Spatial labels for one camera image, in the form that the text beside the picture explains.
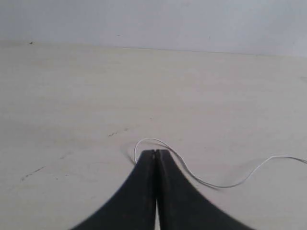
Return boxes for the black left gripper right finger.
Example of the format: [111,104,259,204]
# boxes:
[156,149,251,230]

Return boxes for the white wired earphones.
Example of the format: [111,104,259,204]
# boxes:
[133,138,307,189]

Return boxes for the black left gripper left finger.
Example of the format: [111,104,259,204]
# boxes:
[73,150,156,230]

